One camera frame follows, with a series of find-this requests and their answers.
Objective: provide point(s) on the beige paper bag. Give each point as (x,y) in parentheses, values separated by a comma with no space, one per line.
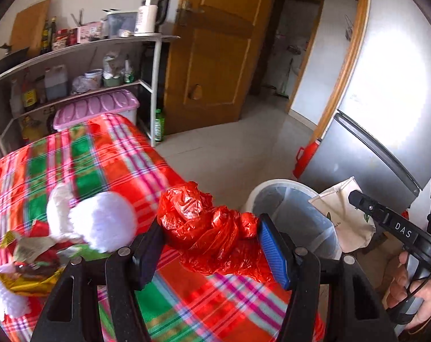
(354,229)

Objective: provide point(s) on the small white foam net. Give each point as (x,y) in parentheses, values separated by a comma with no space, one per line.
(11,304)

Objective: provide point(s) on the large white foam net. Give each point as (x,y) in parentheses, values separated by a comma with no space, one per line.
(106,221)

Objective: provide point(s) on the white kitchen shelf rack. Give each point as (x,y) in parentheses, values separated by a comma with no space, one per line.
(78,60)

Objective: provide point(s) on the purple lid storage bin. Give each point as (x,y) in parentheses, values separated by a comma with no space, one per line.
(120,101)

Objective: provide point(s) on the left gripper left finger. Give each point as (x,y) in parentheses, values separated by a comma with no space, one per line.
(128,270)

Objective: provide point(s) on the wooden door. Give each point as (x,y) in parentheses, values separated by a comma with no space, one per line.
(212,61)

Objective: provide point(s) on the white plastic tub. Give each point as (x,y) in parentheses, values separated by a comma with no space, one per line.
(93,78)

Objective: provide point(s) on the black frying pan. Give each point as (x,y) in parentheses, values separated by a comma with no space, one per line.
(12,58)

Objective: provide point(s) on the silver refrigerator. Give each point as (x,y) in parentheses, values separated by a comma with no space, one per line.
(380,134)

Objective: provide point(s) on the plaid red green tablecloth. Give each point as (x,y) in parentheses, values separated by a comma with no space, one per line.
(109,154)

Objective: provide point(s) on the white tissue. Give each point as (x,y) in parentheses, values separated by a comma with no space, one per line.
(57,212)

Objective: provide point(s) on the pink utensil holder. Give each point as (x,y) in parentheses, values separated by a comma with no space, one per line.
(89,32)

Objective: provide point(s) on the white electric kettle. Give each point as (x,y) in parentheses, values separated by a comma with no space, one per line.
(150,15)

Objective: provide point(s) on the wooden cutting board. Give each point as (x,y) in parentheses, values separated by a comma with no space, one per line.
(28,28)

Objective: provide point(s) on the white trash bin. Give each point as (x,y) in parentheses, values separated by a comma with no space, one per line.
(287,203)

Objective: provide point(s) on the red plastic bag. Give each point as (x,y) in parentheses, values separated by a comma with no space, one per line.
(211,239)

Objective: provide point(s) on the white oil jug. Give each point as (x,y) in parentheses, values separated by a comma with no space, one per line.
(56,82)

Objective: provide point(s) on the clear plastic storage box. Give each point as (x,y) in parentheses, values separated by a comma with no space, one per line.
(116,21)

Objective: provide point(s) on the yellow snack wrapper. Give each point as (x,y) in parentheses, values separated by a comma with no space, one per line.
(35,267)

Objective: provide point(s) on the yellow label sauce bottle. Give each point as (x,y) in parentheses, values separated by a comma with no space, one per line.
(29,97)

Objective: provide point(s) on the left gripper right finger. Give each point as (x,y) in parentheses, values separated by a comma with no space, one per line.
(297,270)

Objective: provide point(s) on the red plastic container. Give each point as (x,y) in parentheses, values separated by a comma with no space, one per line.
(303,157)

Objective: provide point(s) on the dark sauce bottle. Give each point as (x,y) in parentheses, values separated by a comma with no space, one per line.
(52,33)

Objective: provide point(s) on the green bottle on floor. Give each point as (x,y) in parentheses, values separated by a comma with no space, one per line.
(159,125)

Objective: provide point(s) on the green snack wrapper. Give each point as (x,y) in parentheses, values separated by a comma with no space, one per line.
(82,250)

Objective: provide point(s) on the person's right hand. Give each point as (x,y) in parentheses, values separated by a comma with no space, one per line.
(400,288)

